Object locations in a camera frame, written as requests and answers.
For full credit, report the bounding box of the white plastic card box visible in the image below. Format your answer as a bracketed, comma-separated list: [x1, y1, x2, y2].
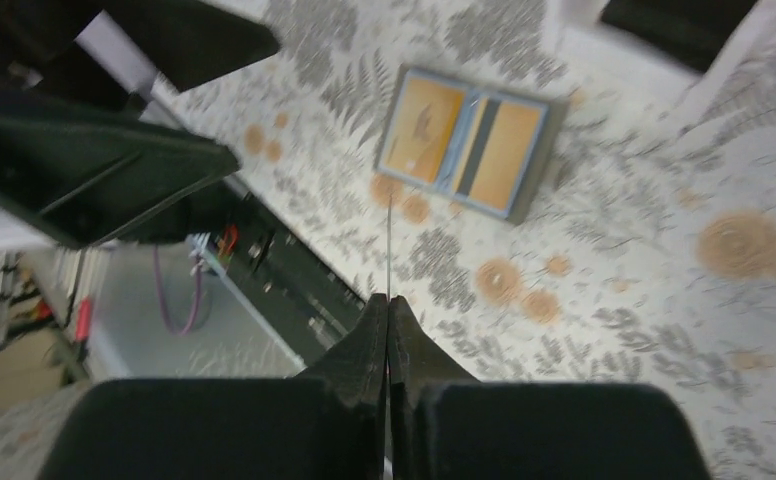
[541, 1, 776, 123]

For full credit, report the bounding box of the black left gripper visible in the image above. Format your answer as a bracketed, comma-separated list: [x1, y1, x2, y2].
[0, 0, 281, 249]

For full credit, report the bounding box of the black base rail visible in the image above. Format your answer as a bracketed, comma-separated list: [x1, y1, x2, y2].
[186, 182, 364, 366]

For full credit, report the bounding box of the grey blue card holder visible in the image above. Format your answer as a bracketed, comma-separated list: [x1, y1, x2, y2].
[375, 66, 569, 225]

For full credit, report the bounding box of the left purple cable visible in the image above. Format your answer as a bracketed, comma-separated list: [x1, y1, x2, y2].
[152, 245, 205, 337]

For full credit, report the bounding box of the black card sleeve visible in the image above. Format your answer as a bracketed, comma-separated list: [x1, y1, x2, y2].
[600, 0, 756, 73]

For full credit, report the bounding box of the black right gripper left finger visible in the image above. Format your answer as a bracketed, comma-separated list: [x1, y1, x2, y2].
[39, 294, 388, 479]

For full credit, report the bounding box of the floral table mat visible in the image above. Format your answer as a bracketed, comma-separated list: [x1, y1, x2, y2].
[156, 1, 776, 479]

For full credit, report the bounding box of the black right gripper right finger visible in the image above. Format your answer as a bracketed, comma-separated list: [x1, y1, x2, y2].
[387, 297, 710, 479]

